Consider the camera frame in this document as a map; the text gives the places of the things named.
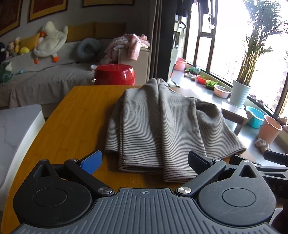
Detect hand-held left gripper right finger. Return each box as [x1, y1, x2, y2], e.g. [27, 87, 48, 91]
[175, 150, 264, 199]

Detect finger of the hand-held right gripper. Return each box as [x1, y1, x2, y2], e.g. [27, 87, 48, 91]
[229, 155, 261, 166]
[264, 150, 288, 161]

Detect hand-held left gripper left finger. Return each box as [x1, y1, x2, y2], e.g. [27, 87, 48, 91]
[33, 150, 115, 199]

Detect grey striped sweater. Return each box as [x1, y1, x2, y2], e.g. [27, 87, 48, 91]
[104, 78, 247, 183]

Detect pink clothes pile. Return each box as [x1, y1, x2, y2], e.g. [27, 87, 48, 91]
[100, 33, 150, 66]

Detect dark hanging clothes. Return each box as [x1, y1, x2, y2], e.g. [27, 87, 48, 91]
[175, 0, 213, 17]

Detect pink fluffy slippers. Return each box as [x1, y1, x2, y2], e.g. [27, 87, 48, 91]
[255, 138, 272, 154]

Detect pink plastic bucket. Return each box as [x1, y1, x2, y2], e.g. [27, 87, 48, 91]
[258, 115, 283, 145]

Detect blue plastic basin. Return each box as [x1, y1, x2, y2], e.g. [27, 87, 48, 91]
[245, 106, 265, 129]

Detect low wooden stool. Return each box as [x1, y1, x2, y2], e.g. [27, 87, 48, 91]
[220, 101, 248, 136]

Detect palm plant in white pot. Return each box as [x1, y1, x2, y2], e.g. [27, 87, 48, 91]
[229, 0, 288, 107]

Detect white and pink bowl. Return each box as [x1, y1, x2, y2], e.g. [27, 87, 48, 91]
[213, 84, 231, 99]

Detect tray of green seedlings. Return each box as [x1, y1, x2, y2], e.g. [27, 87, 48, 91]
[206, 79, 220, 91]

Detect white marble side table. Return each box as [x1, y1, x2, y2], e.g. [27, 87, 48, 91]
[0, 104, 46, 212]

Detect red glossy drum stool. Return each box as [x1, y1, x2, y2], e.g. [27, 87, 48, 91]
[93, 64, 136, 86]

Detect grey covered sofa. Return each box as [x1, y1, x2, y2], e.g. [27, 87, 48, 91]
[0, 21, 151, 113]

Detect pink plastic basin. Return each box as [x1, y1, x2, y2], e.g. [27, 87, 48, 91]
[174, 57, 188, 71]

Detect white upright vacuum cleaner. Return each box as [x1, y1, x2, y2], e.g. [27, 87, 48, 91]
[168, 21, 187, 87]

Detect grey neck pillow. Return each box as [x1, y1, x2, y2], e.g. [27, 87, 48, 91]
[75, 38, 102, 63]

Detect dark-framed window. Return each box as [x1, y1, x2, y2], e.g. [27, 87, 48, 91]
[186, 0, 288, 118]

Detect green garment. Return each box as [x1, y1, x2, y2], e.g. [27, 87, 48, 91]
[0, 61, 14, 85]

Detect white goose plush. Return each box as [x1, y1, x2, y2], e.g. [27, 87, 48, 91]
[34, 21, 68, 64]

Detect dark curtain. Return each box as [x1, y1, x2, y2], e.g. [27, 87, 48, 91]
[133, 0, 179, 82]

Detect yellow sofa cushion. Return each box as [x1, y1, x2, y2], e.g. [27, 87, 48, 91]
[94, 22, 126, 39]
[67, 22, 95, 42]

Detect small yellow pillow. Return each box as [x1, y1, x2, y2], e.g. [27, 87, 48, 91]
[19, 34, 41, 54]

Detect small stuffed toys group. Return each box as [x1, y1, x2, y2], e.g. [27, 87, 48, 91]
[7, 42, 17, 57]

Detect framed red wall picture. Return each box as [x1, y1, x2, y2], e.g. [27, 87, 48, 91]
[82, 0, 134, 8]
[0, 0, 23, 36]
[27, 0, 68, 22]

